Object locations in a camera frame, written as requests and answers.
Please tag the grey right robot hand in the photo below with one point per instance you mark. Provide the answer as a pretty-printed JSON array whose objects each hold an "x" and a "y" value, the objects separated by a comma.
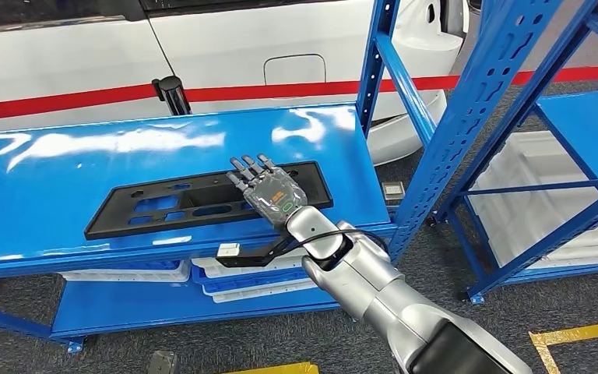
[{"x": 276, "y": 196}]

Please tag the black plastic plate part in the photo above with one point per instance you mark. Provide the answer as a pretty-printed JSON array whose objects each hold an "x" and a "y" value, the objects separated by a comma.
[{"x": 123, "y": 217}]

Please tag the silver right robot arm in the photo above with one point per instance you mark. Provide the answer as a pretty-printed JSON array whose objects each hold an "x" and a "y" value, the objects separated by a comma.
[{"x": 381, "y": 299}]

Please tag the blue metal shelf rack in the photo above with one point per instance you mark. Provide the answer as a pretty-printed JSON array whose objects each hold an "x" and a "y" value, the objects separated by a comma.
[
  {"x": 490, "y": 93},
  {"x": 46, "y": 196}
]

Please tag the white plastic crate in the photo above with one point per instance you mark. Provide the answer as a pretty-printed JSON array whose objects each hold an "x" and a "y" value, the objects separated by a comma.
[
  {"x": 123, "y": 276},
  {"x": 216, "y": 267},
  {"x": 531, "y": 206},
  {"x": 257, "y": 295}
]

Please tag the red barrier belt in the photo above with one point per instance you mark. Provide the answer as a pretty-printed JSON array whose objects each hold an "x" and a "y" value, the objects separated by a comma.
[
  {"x": 46, "y": 106},
  {"x": 278, "y": 91}
]

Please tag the grey floor socket plate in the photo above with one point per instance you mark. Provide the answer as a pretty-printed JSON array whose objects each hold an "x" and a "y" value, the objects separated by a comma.
[{"x": 393, "y": 191}]

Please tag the white car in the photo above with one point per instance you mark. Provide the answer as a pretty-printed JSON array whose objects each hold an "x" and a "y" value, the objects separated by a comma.
[{"x": 72, "y": 57}]

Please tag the black camera bracket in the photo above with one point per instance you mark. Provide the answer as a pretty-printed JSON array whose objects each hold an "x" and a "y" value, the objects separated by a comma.
[{"x": 250, "y": 259}]

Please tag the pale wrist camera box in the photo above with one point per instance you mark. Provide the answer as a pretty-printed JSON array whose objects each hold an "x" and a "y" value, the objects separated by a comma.
[{"x": 228, "y": 251}]

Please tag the black stanchion post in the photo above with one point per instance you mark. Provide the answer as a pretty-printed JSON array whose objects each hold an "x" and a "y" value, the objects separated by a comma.
[{"x": 175, "y": 98}]

